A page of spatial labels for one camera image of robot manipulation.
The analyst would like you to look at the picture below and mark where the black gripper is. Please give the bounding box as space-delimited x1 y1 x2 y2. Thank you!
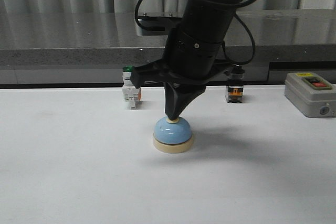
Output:
131 27 233 121

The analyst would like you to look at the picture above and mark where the blue and cream call bell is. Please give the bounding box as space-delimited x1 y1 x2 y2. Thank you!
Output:
153 117 194 154

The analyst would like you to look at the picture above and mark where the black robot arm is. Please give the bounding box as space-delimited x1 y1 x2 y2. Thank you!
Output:
131 0 256 120

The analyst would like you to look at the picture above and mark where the grey push button box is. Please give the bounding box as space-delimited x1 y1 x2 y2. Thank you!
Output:
285 72 335 118

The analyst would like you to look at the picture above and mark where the grey stone counter ledge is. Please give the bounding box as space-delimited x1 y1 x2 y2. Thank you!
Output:
1 9 335 87

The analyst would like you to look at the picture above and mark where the green pushbutton switch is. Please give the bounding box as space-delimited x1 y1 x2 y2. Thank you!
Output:
122 66 141 109

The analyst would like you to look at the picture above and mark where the black selector switch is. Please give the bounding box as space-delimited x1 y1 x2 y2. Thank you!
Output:
225 65 245 103

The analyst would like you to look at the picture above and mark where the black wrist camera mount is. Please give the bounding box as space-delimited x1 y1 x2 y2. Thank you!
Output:
135 13 182 36

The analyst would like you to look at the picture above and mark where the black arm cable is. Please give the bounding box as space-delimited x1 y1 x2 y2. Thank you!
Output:
134 0 275 65

